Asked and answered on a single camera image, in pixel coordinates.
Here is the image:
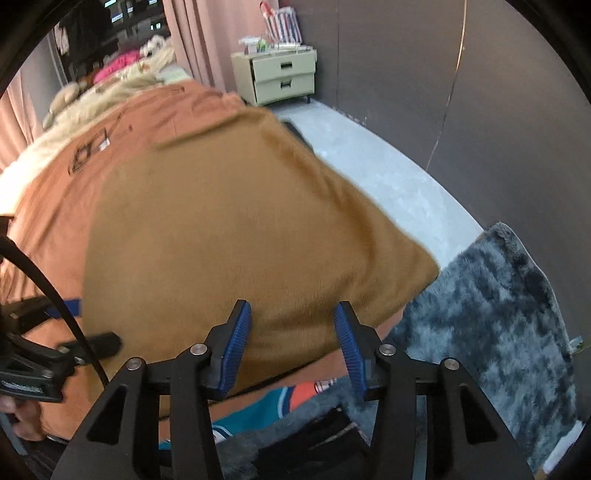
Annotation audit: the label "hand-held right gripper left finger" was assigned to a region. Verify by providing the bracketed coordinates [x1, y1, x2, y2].
[50, 300, 253, 480]

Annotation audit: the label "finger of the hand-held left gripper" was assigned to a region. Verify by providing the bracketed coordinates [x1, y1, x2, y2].
[9, 298, 83, 330]
[58, 331, 123, 365]

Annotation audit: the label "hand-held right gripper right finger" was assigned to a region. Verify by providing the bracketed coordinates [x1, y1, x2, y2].
[334, 301, 535, 480]

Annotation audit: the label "tan printed t-shirt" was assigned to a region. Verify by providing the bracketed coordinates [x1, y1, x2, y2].
[83, 108, 440, 398]

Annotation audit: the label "black folded clothes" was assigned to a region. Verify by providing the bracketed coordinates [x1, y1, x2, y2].
[279, 119, 315, 151]

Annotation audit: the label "person's left hand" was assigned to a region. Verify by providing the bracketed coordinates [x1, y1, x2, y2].
[0, 398, 44, 439]

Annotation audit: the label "person's leg in dark pants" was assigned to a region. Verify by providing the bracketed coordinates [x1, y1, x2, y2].
[252, 405, 372, 480]

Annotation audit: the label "orange bed blanket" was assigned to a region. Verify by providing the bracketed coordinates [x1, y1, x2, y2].
[0, 80, 402, 441]

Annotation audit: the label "grey shaggy rug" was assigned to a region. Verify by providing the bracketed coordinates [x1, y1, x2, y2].
[217, 222, 580, 480]

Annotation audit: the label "pink curtain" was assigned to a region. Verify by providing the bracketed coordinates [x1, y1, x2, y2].
[161, 0, 280, 100]
[0, 71, 42, 169]

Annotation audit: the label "beige blanket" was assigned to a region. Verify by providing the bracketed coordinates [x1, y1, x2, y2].
[0, 65, 188, 208]

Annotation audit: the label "beige plush toy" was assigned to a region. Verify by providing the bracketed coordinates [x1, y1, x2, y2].
[42, 83, 81, 130]

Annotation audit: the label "pink cloth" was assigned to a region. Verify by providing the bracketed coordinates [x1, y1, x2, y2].
[92, 51, 141, 86]

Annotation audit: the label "cream nightstand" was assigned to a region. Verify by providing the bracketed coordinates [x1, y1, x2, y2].
[231, 46, 318, 108]

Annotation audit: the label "striped gift bag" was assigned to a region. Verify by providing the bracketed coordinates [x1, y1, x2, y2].
[259, 0, 303, 44]

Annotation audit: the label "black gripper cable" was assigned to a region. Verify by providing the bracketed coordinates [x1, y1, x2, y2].
[0, 235, 109, 388]

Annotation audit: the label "black coiled cable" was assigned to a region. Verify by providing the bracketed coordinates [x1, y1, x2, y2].
[68, 129, 112, 175]

